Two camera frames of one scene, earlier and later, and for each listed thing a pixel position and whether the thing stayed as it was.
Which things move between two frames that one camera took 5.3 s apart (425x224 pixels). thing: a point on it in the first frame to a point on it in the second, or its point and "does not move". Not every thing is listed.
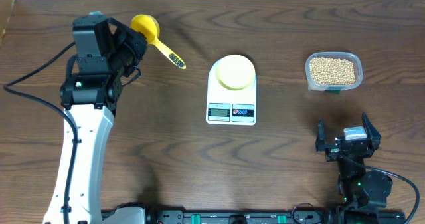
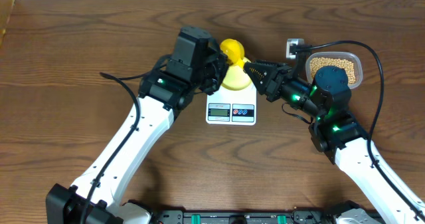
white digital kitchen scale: [228, 107] does not move
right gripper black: [373, 137] to [277, 74]
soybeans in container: [326, 70] does not move
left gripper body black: [125, 60] to [212, 70]
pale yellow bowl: [235, 72] does not move
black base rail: [257, 217] does not move
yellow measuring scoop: [149, 26] to [234, 50]
